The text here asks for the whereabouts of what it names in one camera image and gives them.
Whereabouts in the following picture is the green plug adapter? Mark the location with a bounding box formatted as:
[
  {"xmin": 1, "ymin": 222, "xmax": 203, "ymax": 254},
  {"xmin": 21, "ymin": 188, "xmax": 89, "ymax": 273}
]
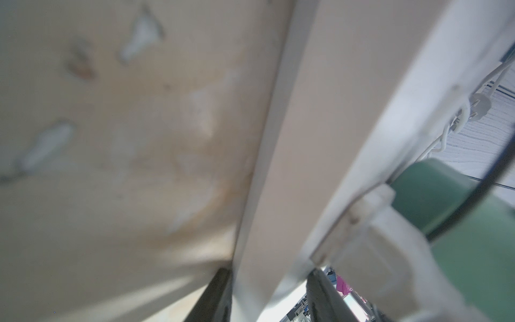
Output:
[{"xmin": 390, "ymin": 159, "xmax": 514, "ymax": 321}]

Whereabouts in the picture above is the white power strip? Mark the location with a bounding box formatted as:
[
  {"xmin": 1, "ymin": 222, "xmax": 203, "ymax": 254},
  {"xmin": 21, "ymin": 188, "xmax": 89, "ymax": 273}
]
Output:
[{"xmin": 231, "ymin": 1, "xmax": 514, "ymax": 321}]

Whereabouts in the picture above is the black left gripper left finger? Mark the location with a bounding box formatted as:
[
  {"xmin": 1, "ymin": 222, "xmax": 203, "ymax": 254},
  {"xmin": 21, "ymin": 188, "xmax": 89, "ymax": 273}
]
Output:
[{"xmin": 185, "ymin": 268, "xmax": 233, "ymax": 322}]

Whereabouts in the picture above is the white fan cable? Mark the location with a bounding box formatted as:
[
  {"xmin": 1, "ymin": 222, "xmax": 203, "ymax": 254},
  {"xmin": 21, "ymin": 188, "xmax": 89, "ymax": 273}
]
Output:
[{"xmin": 414, "ymin": 56, "xmax": 515, "ymax": 162}]

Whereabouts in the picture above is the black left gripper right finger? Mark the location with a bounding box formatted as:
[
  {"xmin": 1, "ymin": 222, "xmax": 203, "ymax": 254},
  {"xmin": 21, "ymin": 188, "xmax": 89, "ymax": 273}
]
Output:
[{"xmin": 307, "ymin": 268, "xmax": 354, "ymax": 322}]

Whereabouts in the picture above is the black cable to green plug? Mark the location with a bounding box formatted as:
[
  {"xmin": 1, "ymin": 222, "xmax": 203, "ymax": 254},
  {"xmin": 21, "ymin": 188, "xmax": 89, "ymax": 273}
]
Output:
[{"xmin": 426, "ymin": 132, "xmax": 515, "ymax": 242}]

